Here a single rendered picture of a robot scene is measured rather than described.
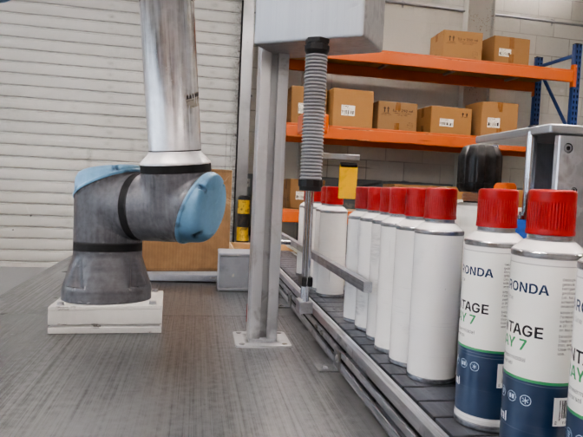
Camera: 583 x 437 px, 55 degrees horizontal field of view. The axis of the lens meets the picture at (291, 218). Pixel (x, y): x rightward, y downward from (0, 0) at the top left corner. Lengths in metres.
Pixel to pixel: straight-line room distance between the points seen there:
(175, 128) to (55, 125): 4.41
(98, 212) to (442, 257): 0.59
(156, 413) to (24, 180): 4.75
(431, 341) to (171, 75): 0.56
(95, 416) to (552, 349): 0.45
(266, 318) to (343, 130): 3.87
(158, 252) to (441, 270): 1.00
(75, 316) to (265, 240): 0.33
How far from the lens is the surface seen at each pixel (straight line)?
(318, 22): 0.83
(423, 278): 0.61
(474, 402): 0.52
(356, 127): 4.75
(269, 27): 0.86
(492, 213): 0.50
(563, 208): 0.44
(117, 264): 0.99
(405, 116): 5.03
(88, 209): 0.99
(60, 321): 0.98
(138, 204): 0.94
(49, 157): 5.30
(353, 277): 0.78
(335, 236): 1.03
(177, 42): 0.93
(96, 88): 5.29
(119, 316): 0.97
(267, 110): 0.89
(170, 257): 1.49
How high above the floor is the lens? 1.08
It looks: 3 degrees down
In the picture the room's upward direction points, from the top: 3 degrees clockwise
